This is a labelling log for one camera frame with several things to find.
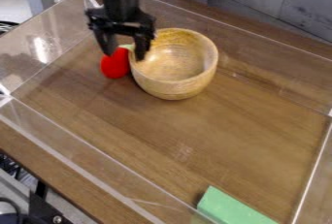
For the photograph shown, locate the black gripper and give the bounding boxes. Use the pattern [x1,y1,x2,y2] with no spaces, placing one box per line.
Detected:
[86,8,156,61]

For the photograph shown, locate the red plush fruit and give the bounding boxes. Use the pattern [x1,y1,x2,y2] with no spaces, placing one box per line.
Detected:
[101,45,134,79]

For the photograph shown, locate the light wooden bowl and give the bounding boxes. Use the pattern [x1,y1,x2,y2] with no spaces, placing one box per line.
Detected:
[130,28,220,100]

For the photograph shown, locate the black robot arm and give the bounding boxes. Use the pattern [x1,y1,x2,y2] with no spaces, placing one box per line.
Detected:
[86,0,156,61]

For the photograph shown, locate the green foam block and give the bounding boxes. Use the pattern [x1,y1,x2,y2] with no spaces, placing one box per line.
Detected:
[197,186,279,224]

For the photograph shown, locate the clear acrylic enclosure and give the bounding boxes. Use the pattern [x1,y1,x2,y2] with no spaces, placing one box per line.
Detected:
[0,0,332,224]

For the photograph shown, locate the black table bracket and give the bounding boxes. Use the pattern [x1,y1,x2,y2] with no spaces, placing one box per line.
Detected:
[24,181,74,224]

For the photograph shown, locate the black cable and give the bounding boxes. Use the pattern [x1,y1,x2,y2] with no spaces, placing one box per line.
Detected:
[0,196,26,224]

